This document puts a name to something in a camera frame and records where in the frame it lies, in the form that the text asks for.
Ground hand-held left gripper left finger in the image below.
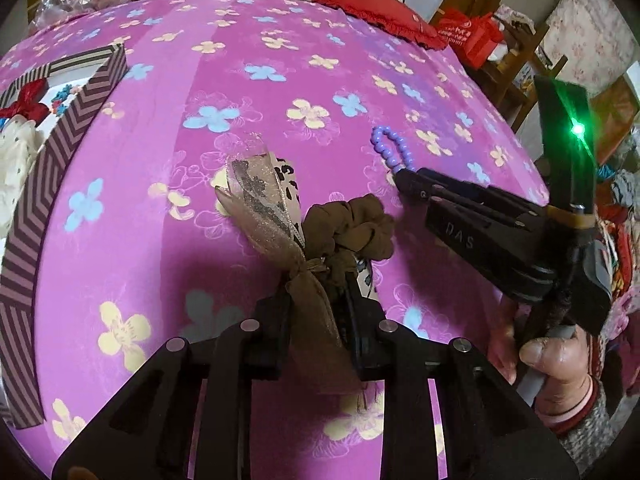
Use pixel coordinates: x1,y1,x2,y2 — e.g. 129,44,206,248
52,291,295,480

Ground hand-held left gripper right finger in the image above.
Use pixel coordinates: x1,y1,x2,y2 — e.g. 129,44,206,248
342,277,581,480

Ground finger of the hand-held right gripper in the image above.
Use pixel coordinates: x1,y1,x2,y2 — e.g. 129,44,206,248
396,166,549,222
424,196,557,307

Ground purple bead bracelet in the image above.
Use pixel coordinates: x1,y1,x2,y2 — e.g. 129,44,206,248
371,126,417,174

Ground brown scrunchie with leopard bow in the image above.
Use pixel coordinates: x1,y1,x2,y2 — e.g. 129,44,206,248
215,131,396,396

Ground striped gift box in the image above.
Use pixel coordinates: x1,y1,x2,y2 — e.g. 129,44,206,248
0,44,129,430

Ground cream polka-dot scrunchie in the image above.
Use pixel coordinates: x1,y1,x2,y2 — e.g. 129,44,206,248
0,114,42,232

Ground colourful beaded hair tie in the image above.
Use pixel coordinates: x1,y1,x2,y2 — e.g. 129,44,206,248
47,85,84,116

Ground person's right forearm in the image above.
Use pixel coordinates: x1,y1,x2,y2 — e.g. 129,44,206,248
537,377,623,480

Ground person's right hand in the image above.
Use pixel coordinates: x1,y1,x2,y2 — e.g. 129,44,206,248
487,305,599,427

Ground colourful patterned clothing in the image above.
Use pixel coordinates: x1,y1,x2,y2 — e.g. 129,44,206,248
595,160,640,366

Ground wooden chair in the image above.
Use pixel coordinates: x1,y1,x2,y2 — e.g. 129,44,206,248
440,0,569,132

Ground pink floral bedsheet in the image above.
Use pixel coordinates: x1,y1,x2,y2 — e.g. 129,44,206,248
0,0,551,480

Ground red shopping bag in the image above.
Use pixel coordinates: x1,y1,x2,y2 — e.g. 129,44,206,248
437,7,505,70

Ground red ruffled pillow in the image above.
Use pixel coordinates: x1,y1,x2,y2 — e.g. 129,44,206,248
311,0,449,51

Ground red ribbon bow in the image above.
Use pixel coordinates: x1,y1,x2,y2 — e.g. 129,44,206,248
0,80,50,122

